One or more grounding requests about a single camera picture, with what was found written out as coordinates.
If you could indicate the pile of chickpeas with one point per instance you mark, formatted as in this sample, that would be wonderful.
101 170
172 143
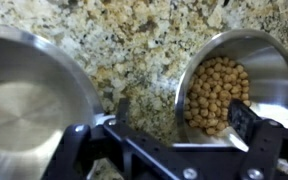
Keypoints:
210 93

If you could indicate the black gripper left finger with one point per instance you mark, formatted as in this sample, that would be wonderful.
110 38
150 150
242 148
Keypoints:
80 150

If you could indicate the stainless steel bowl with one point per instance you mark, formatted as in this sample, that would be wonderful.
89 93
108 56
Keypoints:
270 76
27 100

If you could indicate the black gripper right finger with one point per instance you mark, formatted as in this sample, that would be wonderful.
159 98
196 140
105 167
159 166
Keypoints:
264 146

